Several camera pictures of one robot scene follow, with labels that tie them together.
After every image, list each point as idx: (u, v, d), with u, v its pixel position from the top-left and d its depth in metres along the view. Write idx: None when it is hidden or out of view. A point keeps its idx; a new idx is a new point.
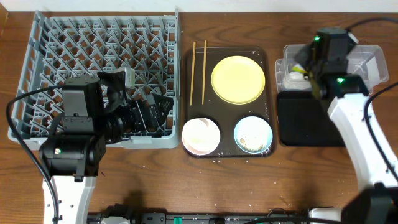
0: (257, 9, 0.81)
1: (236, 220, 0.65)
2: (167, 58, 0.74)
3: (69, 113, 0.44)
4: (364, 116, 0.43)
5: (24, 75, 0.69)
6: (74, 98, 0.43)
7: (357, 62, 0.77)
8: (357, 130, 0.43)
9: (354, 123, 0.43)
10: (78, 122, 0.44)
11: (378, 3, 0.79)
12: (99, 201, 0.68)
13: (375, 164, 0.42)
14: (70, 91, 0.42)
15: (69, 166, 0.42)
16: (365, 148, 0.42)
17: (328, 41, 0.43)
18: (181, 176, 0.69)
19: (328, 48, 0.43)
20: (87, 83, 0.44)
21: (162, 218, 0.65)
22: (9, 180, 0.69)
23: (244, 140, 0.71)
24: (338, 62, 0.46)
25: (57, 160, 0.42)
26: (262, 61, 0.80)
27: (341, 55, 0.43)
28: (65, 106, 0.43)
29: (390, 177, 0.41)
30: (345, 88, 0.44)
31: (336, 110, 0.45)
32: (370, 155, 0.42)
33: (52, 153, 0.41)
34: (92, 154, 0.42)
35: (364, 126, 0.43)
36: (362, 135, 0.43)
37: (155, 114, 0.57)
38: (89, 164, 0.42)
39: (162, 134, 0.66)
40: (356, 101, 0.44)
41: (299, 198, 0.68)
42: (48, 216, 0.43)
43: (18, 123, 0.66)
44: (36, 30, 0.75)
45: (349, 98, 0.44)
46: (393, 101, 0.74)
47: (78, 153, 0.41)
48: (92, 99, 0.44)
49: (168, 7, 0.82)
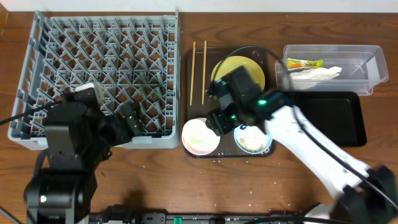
0: (257, 9, 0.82)
1: (236, 220, 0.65)
2: (167, 58, 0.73)
3: (55, 150, 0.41)
4: (300, 126, 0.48)
5: (24, 75, 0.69)
6: (58, 135, 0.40)
7: (357, 62, 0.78)
8: (301, 144, 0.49)
9: (295, 136, 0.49)
10: (64, 161, 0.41)
11: (378, 3, 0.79)
12: (98, 201, 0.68)
13: (331, 168, 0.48)
14: (54, 127, 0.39)
15: (58, 212, 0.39)
16: (316, 157, 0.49)
17: (232, 79, 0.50)
18: (181, 176, 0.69)
19: (234, 86, 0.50)
20: (72, 117, 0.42)
21: (163, 218, 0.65)
22: (9, 180, 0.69)
23: (244, 140, 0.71)
24: (254, 91, 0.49)
25: (43, 208, 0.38)
26: (262, 61, 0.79)
27: (250, 84, 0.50)
28: (50, 144, 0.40)
29: (350, 176, 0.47)
30: (269, 108, 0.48)
31: (273, 130, 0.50)
32: (321, 161, 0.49)
33: (38, 200, 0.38)
34: (82, 196, 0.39)
35: (303, 136, 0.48)
36: (306, 145, 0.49)
37: (133, 124, 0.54)
38: (78, 207, 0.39)
39: (162, 134, 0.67)
40: (285, 117, 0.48)
41: (299, 198, 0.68)
42: None
43: (18, 123, 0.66)
44: (36, 30, 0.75)
45: (277, 116, 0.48)
46: (392, 101, 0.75)
47: (65, 198, 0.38)
48: (78, 134, 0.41)
49: (168, 7, 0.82)
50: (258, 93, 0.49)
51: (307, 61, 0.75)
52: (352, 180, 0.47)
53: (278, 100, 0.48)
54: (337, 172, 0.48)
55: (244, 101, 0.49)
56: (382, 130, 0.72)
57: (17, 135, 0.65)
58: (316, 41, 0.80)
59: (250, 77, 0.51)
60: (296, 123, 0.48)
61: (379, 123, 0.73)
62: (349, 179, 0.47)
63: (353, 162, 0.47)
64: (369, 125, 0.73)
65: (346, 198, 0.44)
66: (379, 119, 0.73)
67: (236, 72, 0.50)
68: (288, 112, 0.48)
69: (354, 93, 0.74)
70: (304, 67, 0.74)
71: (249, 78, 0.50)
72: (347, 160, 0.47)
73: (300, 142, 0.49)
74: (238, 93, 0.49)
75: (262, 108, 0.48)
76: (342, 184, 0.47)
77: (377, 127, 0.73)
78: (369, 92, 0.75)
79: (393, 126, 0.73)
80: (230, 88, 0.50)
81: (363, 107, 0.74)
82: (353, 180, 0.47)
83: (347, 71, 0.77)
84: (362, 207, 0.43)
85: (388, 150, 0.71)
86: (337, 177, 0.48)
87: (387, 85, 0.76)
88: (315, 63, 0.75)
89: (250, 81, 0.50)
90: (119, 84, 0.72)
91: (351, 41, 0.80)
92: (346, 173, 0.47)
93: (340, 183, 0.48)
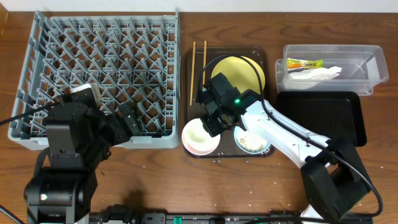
0: (257, 9, 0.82)
1: (236, 220, 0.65)
2: (167, 58, 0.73)
3: (56, 150, 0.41)
4: (267, 114, 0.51)
5: (23, 75, 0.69)
6: (58, 134, 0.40)
7: (357, 62, 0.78)
8: (272, 129, 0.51)
9: (263, 124, 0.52)
10: (65, 160, 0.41)
11: (379, 3, 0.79)
12: (98, 201, 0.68)
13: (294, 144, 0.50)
14: (55, 126, 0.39)
15: (60, 210, 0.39)
16: (282, 138, 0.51)
17: (212, 84, 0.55)
18: (181, 176, 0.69)
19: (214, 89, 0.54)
20: (73, 116, 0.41)
21: (163, 218, 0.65)
22: (9, 180, 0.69)
23: (244, 140, 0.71)
24: (232, 93, 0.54)
25: (44, 206, 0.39)
26: (262, 61, 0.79)
27: (228, 87, 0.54)
28: (51, 143, 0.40)
29: (312, 149, 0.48)
30: (244, 105, 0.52)
31: (247, 124, 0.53)
32: (286, 141, 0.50)
33: (38, 198, 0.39)
34: (83, 195, 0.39)
35: (271, 123, 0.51)
36: (275, 131, 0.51)
37: (132, 123, 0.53)
38: (79, 205, 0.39)
39: (162, 134, 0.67)
40: (255, 111, 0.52)
41: (299, 198, 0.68)
42: None
43: (18, 123, 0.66)
44: (36, 30, 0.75)
45: (250, 111, 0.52)
46: (392, 101, 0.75)
47: (65, 196, 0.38)
48: (79, 133, 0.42)
49: (168, 7, 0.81)
50: (234, 94, 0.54)
51: (307, 61, 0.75)
52: (314, 152, 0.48)
53: (252, 100, 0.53)
54: (300, 148, 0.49)
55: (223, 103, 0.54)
56: (382, 130, 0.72)
57: (17, 135, 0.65)
58: (316, 41, 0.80)
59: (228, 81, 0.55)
60: (263, 112, 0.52)
61: (379, 123, 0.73)
62: (310, 152, 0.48)
63: (314, 135, 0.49)
64: (369, 125, 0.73)
65: (309, 167, 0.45)
66: (379, 119, 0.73)
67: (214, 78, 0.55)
68: (259, 107, 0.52)
69: (354, 93, 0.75)
70: (303, 67, 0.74)
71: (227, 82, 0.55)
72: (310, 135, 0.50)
73: (269, 129, 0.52)
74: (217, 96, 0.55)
75: (239, 108, 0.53)
76: (306, 157, 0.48)
77: (377, 127, 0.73)
78: (369, 92, 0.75)
79: (394, 126, 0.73)
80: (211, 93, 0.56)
81: (363, 107, 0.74)
82: (314, 152, 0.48)
83: (347, 71, 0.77)
84: (326, 175, 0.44)
85: (388, 150, 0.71)
86: (301, 152, 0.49)
87: (387, 85, 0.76)
88: (315, 63, 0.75)
89: (229, 84, 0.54)
90: (119, 84, 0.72)
91: (351, 41, 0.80)
92: (309, 147, 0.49)
93: (303, 156, 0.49)
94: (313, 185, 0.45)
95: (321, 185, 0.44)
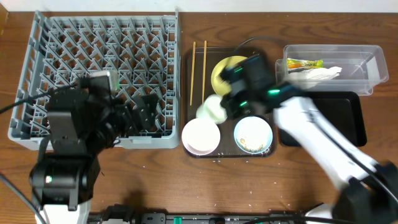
0: (256, 9, 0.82)
1: (236, 220, 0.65)
2: (167, 58, 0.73)
3: (57, 136, 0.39)
4: (309, 117, 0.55)
5: (23, 75, 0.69)
6: (60, 121, 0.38)
7: (357, 62, 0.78)
8: (311, 134, 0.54)
9: (306, 129, 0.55)
10: (67, 146, 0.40)
11: (378, 3, 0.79)
12: (99, 201, 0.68)
13: (339, 158, 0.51)
14: (56, 113, 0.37)
15: (63, 193, 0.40)
16: (323, 145, 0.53)
17: (249, 66, 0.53)
18: (181, 176, 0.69)
19: (246, 74, 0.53)
20: (74, 102, 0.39)
21: (163, 218, 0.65)
22: (9, 180, 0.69)
23: (244, 140, 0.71)
24: (267, 82, 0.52)
25: (48, 188, 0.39)
26: None
27: (264, 75, 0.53)
28: (51, 130, 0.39)
29: (357, 169, 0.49)
30: (280, 97, 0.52)
31: (289, 120, 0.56)
32: (329, 152, 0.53)
33: (43, 180, 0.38)
34: (86, 180, 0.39)
35: (313, 128, 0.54)
36: (316, 137, 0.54)
37: (145, 117, 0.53)
38: (82, 189, 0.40)
39: (162, 134, 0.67)
40: (296, 109, 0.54)
41: (299, 198, 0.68)
42: None
43: (18, 123, 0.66)
44: (36, 30, 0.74)
45: (289, 105, 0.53)
46: (392, 101, 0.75)
47: (69, 180, 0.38)
48: (81, 120, 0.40)
49: (168, 7, 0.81)
50: (270, 83, 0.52)
51: (307, 61, 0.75)
52: (357, 172, 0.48)
53: (289, 92, 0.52)
54: (344, 165, 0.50)
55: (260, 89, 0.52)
56: (382, 129, 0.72)
57: (17, 135, 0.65)
58: (316, 41, 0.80)
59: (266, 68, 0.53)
60: (305, 112, 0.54)
61: (379, 123, 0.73)
62: (353, 170, 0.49)
63: (359, 156, 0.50)
64: (369, 125, 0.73)
65: (352, 189, 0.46)
66: (379, 119, 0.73)
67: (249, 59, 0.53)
68: (299, 106, 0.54)
69: (354, 93, 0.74)
70: (304, 67, 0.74)
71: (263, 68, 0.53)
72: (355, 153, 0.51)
73: (313, 135, 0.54)
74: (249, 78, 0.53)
75: (272, 99, 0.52)
76: (348, 176, 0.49)
77: (377, 127, 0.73)
78: (369, 92, 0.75)
79: (394, 126, 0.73)
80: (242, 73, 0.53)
81: (363, 107, 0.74)
82: (358, 173, 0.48)
83: (347, 71, 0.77)
84: (366, 203, 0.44)
85: (388, 150, 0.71)
86: (341, 167, 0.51)
87: (388, 85, 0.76)
88: (315, 63, 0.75)
89: (265, 71, 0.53)
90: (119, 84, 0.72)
91: (351, 41, 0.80)
92: (352, 165, 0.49)
93: (346, 175, 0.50)
94: (352, 209, 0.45)
95: (359, 213, 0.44)
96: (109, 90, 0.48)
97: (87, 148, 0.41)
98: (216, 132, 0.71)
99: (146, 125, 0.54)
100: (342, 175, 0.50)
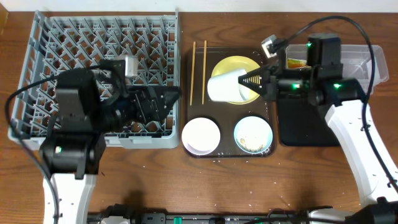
0: (256, 9, 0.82)
1: (236, 220, 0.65)
2: (167, 58, 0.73)
3: (65, 112, 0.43)
4: (364, 125, 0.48)
5: (23, 75, 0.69)
6: (67, 98, 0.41)
7: (357, 62, 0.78)
8: (356, 141, 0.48)
9: (354, 132, 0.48)
10: (74, 122, 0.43)
11: (378, 3, 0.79)
12: (99, 201, 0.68)
13: (375, 175, 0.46)
14: (63, 91, 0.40)
15: (70, 165, 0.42)
16: (364, 156, 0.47)
17: (324, 47, 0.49)
18: (181, 176, 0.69)
19: (321, 53, 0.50)
20: (81, 80, 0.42)
21: (162, 218, 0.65)
22: (9, 180, 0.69)
23: (244, 140, 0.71)
24: (335, 69, 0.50)
25: (58, 159, 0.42)
26: (262, 61, 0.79)
27: (334, 60, 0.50)
28: (60, 106, 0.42)
29: (392, 193, 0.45)
30: (342, 93, 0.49)
31: (334, 118, 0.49)
32: (368, 164, 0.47)
33: (53, 152, 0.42)
34: (93, 154, 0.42)
35: (361, 135, 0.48)
36: (359, 145, 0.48)
37: (156, 108, 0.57)
38: (89, 163, 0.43)
39: (162, 134, 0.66)
40: (353, 112, 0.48)
41: (299, 198, 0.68)
42: (49, 214, 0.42)
43: (18, 123, 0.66)
44: (36, 30, 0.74)
45: (347, 104, 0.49)
46: (393, 101, 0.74)
47: (78, 152, 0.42)
48: (87, 98, 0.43)
49: (168, 7, 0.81)
50: (337, 76, 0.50)
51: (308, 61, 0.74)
52: (392, 196, 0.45)
53: (354, 89, 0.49)
54: (379, 183, 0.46)
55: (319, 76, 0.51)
56: (383, 129, 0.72)
57: (17, 135, 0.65)
58: None
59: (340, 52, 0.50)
60: (360, 120, 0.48)
61: (379, 122, 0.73)
62: (387, 194, 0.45)
63: None
64: None
65: (381, 211, 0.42)
66: (379, 119, 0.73)
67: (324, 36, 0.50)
68: (358, 106, 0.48)
69: None
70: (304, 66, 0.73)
71: (339, 53, 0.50)
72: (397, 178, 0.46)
73: (356, 141, 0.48)
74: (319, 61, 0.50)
75: (338, 91, 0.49)
76: (380, 195, 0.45)
77: (377, 127, 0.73)
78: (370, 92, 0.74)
79: (395, 126, 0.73)
80: (316, 51, 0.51)
81: None
82: (391, 198, 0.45)
83: (347, 71, 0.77)
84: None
85: (388, 149, 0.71)
86: (376, 184, 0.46)
87: (388, 84, 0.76)
88: None
89: (337, 56, 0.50)
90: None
91: (351, 41, 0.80)
92: (388, 186, 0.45)
93: (377, 193, 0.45)
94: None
95: None
96: (124, 78, 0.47)
97: (92, 124, 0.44)
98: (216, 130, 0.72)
99: (157, 116, 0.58)
100: (372, 193, 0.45)
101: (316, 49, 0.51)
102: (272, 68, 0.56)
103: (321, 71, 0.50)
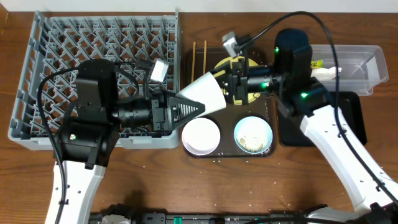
0: (256, 9, 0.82)
1: (236, 220, 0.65)
2: (167, 58, 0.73)
3: (84, 101, 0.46)
4: (340, 131, 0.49)
5: (23, 75, 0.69)
6: (87, 88, 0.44)
7: (357, 62, 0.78)
8: (336, 149, 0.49)
9: (331, 140, 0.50)
10: (92, 112, 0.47)
11: (378, 3, 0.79)
12: (98, 201, 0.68)
13: (362, 180, 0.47)
14: (85, 80, 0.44)
15: (82, 154, 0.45)
16: (347, 163, 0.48)
17: (296, 58, 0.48)
18: (181, 176, 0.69)
19: (290, 63, 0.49)
20: (102, 72, 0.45)
21: (162, 218, 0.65)
22: (9, 180, 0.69)
23: (244, 140, 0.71)
24: (303, 78, 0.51)
25: (71, 146, 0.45)
26: (262, 61, 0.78)
27: (303, 69, 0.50)
28: (81, 94, 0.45)
29: (383, 196, 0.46)
30: (311, 101, 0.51)
31: (310, 128, 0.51)
32: (352, 171, 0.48)
33: (68, 138, 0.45)
34: (106, 145, 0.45)
35: (341, 142, 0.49)
36: (341, 152, 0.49)
37: (168, 119, 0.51)
38: (101, 154, 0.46)
39: (162, 134, 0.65)
40: (328, 116, 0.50)
41: (299, 198, 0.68)
42: (56, 200, 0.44)
43: (18, 123, 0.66)
44: (36, 30, 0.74)
45: (318, 112, 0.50)
46: (393, 101, 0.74)
47: (91, 141, 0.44)
48: (105, 89, 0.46)
49: (168, 7, 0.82)
50: (305, 86, 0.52)
51: None
52: (384, 200, 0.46)
53: (321, 96, 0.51)
54: (369, 188, 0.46)
55: (288, 84, 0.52)
56: (382, 129, 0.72)
57: (17, 135, 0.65)
58: (315, 41, 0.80)
59: (309, 60, 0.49)
60: (336, 126, 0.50)
61: (379, 123, 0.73)
62: (379, 198, 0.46)
63: (391, 186, 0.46)
64: (369, 125, 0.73)
65: (374, 217, 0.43)
66: (379, 119, 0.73)
67: (295, 42, 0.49)
68: (330, 112, 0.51)
69: (354, 94, 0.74)
70: None
71: (307, 61, 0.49)
72: (384, 180, 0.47)
73: (337, 149, 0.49)
74: (290, 70, 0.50)
75: (308, 101, 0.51)
76: (372, 201, 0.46)
77: (378, 127, 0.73)
78: (369, 92, 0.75)
79: (394, 126, 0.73)
80: (285, 60, 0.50)
81: (363, 107, 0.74)
82: (384, 201, 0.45)
83: (347, 71, 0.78)
84: None
85: (388, 149, 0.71)
86: (365, 191, 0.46)
87: (387, 85, 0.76)
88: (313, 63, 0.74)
89: (306, 65, 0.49)
90: (119, 84, 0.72)
91: (351, 41, 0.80)
92: (379, 191, 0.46)
93: (369, 200, 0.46)
94: None
95: None
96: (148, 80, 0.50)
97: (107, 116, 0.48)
98: (216, 132, 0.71)
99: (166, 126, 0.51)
100: (365, 201, 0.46)
101: (285, 55, 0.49)
102: (234, 72, 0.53)
103: (290, 80, 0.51)
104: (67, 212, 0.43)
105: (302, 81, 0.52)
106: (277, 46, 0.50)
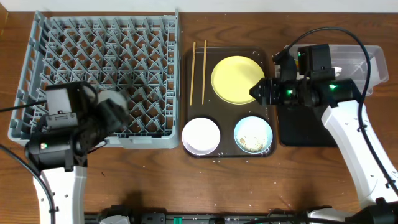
0: (256, 9, 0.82)
1: (236, 220, 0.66)
2: (167, 58, 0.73)
3: (53, 111, 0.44)
4: (360, 126, 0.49)
5: (23, 75, 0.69)
6: (56, 96, 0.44)
7: (357, 62, 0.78)
8: (354, 142, 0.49)
9: (351, 132, 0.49)
10: (62, 119, 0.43)
11: (378, 4, 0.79)
12: (99, 201, 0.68)
13: (373, 175, 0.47)
14: (54, 89, 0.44)
15: (58, 159, 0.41)
16: (362, 157, 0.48)
17: (313, 53, 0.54)
18: (181, 176, 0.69)
19: (311, 58, 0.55)
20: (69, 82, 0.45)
21: (162, 218, 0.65)
22: (9, 180, 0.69)
23: (244, 140, 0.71)
24: (329, 73, 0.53)
25: (44, 154, 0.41)
26: (262, 61, 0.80)
27: (326, 65, 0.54)
28: (49, 105, 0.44)
29: (390, 193, 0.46)
30: (337, 93, 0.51)
31: (331, 119, 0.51)
32: (366, 165, 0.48)
33: (38, 147, 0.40)
34: (79, 144, 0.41)
35: (358, 137, 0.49)
36: (357, 145, 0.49)
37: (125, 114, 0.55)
38: (77, 155, 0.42)
39: (162, 134, 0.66)
40: (349, 111, 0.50)
41: (299, 198, 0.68)
42: (45, 210, 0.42)
43: (18, 123, 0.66)
44: (36, 30, 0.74)
45: (342, 105, 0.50)
46: (393, 101, 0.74)
47: (63, 144, 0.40)
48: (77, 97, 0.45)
49: (168, 7, 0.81)
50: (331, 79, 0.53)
51: None
52: (390, 196, 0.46)
53: (349, 90, 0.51)
54: (378, 183, 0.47)
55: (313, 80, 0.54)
56: (382, 129, 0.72)
57: (17, 135, 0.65)
58: (316, 40, 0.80)
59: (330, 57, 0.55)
60: (357, 121, 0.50)
61: (379, 123, 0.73)
62: (386, 195, 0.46)
63: None
64: None
65: (379, 211, 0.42)
66: (379, 119, 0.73)
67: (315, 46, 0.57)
68: (354, 107, 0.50)
69: None
70: None
71: (328, 58, 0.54)
72: (395, 178, 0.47)
73: (354, 142, 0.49)
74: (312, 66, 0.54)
75: (336, 92, 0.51)
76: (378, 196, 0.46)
77: (378, 127, 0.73)
78: (370, 93, 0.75)
79: (394, 126, 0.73)
80: (305, 59, 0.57)
81: None
82: (390, 198, 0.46)
83: (347, 71, 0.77)
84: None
85: (388, 150, 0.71)
86: (375, 185, 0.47)
87: (388, 85, 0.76)
88: None
89: (328, 61, 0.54)
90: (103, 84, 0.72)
91: (351, 41, 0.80)
92: (387, 188, 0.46)
93: (375, 195, 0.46)
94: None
95: None
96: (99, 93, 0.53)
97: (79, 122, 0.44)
98: (216, 132, 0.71)
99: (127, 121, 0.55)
100: (371, 195, 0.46)
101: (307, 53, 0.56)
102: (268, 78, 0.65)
103: (315, 74, 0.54)
104: (61, 218, 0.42)
105: (328, 78, 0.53)
106: (300, 51, 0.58)
